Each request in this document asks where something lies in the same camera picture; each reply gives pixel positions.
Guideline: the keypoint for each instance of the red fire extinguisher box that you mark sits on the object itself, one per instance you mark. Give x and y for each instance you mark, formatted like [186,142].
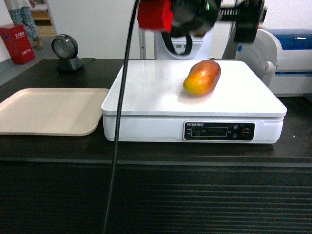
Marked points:
[17,43]

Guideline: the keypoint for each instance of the red yellow mango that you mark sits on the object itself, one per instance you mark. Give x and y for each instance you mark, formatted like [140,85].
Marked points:
[202,78]

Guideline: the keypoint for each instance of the white blue label printer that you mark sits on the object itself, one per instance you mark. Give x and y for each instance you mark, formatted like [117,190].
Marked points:
[282,59]

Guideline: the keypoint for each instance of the black round barcode scanner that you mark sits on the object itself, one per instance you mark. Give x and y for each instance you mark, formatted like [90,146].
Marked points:
[66,49]

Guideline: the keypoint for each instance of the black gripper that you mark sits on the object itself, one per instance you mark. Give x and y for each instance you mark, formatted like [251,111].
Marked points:
[197,17]

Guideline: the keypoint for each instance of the white receipt printer kiosk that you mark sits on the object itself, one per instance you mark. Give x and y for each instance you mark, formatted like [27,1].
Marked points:
[211,46]

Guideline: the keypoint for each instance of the black slatted checkout counter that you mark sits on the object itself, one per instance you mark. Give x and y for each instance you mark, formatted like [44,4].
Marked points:
[59,185]

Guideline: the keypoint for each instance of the red wrist camera mount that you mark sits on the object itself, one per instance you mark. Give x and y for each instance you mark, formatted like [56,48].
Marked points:
[155,15]

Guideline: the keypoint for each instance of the beige plastic tray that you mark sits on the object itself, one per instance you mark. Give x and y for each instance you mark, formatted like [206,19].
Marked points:
[52,111]

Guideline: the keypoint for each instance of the white digital checkout scale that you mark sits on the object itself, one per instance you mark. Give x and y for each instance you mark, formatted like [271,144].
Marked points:
[156,108]

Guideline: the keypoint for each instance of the person in checkered pants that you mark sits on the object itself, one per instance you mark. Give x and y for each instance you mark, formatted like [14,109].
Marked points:
[20,13]

